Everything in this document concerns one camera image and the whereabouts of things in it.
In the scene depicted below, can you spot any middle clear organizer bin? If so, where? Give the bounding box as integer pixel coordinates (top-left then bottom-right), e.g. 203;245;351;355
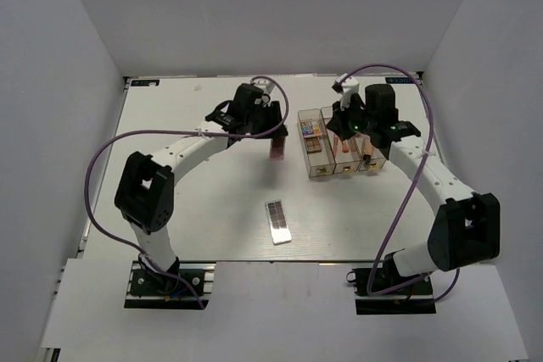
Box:
316;107;361;175

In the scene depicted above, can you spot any orange makeup brush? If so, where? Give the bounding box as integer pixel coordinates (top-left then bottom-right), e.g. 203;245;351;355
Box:
333;135;339;157

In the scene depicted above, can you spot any pink blush palette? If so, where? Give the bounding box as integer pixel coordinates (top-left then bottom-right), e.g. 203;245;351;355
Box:
269;137;286;161

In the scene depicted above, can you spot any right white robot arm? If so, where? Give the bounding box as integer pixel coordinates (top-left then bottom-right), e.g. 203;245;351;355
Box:
327;84;501;293

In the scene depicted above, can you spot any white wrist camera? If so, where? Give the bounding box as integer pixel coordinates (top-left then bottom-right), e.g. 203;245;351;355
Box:
250;78;275;94
332;74;360;111

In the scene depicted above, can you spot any right clear organizer bin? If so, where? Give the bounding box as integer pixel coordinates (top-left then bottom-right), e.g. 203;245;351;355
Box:
354;134;387;171

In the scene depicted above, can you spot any left clear organizer bin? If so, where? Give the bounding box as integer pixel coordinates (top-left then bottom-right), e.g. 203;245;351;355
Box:
297;109;335;178

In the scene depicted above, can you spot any silver eyeshadow palette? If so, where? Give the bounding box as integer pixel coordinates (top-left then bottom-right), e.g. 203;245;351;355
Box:
265;200;292;245

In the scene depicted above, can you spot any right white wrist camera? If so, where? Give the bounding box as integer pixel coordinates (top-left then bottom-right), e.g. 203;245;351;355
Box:
332;74;360;111

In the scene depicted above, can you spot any colourful square eyeshadow palette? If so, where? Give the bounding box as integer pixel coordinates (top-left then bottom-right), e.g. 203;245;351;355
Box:
299;120;322;138

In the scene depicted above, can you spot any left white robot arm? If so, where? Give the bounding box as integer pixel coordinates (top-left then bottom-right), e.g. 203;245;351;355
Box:
114;76;289;293

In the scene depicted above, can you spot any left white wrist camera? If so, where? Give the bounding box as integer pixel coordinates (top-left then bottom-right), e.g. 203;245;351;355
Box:
250;78;275;94

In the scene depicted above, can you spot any clear organizer bin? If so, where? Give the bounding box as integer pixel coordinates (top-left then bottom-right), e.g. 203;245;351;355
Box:
316;107;361;175
297;109;335;178
354;134;387;171

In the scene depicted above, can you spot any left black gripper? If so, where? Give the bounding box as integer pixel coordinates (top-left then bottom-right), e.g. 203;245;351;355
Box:
245;101;288;139

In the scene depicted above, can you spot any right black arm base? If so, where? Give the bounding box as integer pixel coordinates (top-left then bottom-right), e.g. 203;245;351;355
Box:
345;267;436;315

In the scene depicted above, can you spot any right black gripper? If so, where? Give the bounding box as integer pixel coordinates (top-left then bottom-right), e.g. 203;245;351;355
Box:
327;95;376;142

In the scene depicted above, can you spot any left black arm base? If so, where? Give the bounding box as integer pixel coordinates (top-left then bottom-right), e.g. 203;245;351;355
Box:
124;261;216;310

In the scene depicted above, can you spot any brown eyeshadow palette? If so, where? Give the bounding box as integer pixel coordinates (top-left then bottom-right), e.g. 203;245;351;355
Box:
304;136;322;154

